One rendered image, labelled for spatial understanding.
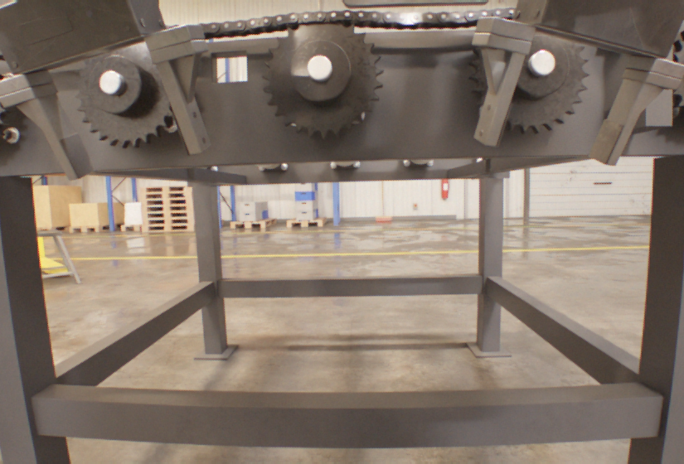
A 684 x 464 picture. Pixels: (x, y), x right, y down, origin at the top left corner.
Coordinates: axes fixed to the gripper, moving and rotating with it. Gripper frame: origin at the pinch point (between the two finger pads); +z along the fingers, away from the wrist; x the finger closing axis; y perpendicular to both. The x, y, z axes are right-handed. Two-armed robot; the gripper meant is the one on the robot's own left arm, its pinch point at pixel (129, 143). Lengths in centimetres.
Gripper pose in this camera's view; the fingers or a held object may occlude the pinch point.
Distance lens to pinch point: 40.3
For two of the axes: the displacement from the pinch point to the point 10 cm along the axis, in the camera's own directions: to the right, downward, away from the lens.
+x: -9.8, 1.4, 1.4
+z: 1.9, 8.6, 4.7
